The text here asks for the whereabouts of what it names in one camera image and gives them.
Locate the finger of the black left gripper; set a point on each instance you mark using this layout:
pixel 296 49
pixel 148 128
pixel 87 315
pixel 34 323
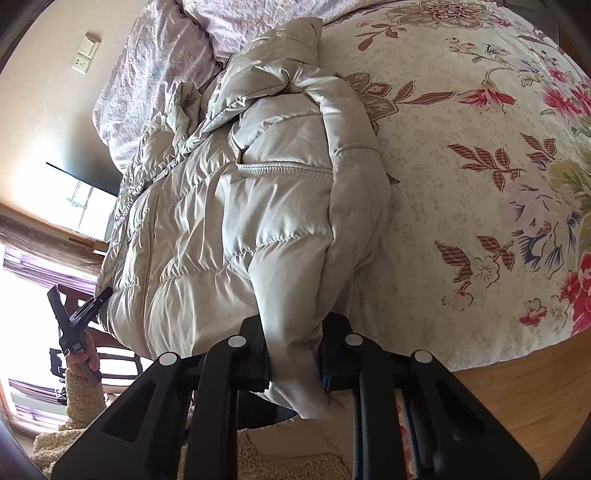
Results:
pixel 58 308
pixel 88 312

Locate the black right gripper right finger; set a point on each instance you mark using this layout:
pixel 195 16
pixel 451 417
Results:
pixel 454 435

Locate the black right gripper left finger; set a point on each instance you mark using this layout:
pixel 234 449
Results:
pixel 177 419

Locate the white puffer down jacket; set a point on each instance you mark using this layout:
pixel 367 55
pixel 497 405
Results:
pixel 260 196

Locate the person left hand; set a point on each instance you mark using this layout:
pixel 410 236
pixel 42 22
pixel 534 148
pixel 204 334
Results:
pixel 85 363

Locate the orange patterned cloth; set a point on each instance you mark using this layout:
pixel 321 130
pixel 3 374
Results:
pixel 407 435

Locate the beige fleece left sleeve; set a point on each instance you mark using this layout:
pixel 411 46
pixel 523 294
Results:
pixel 84 402

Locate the floral beige bed quilt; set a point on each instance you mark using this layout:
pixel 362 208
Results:
pixel 484 126

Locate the lilac floral left pillow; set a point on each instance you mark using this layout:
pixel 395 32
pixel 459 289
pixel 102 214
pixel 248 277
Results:
pixel 165 46

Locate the lilac floral pillow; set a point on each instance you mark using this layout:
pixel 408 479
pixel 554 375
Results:
pixel 231 24
pixel 165 46

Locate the lilac floral right pillow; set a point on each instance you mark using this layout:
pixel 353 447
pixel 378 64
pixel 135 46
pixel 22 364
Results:
pixel 231 24

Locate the window with dark frame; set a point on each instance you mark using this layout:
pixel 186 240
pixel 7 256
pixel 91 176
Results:
pixel 50 194

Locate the white wall socket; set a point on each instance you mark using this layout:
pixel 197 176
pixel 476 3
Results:
pixel 81 63

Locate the white wall light switch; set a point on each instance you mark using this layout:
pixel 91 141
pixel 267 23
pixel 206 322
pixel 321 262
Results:
pixel 89 46

